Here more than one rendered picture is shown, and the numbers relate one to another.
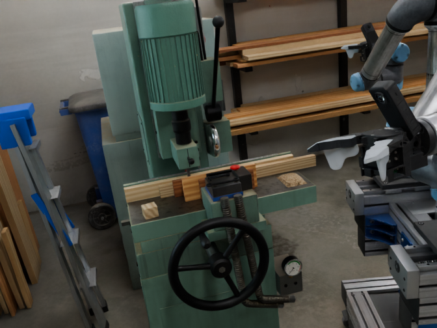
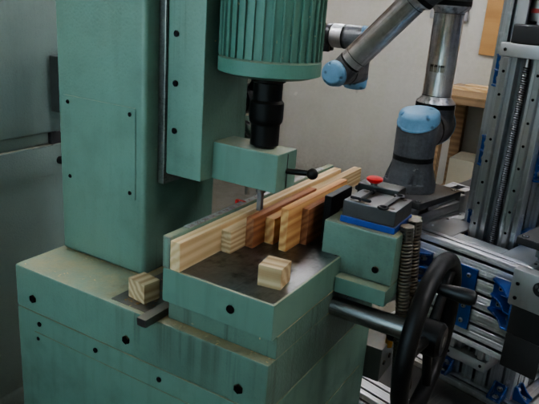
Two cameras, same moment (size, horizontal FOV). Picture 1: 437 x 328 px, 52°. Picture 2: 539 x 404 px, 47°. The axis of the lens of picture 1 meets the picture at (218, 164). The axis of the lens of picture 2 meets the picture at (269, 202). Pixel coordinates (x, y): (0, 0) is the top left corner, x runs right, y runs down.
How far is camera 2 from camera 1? 1.13 m
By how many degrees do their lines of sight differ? 45
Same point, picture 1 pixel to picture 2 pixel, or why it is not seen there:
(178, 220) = (318, 281)
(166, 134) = (210, 132)
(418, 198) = (430, 220)
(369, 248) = not seen: hidden behind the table
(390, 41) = (407, 19)
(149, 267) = (277, 385)
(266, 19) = not seen: outside the picture
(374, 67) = (370, 53)
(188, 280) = (305, 393)
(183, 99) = (314, 58)
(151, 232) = (291, 312)
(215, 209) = (398, 248)
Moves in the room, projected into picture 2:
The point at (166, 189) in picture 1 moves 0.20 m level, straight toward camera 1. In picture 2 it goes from (237, 236) to (338, 270)
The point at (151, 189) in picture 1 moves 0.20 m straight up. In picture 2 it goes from (212, 239) to (217, 122)
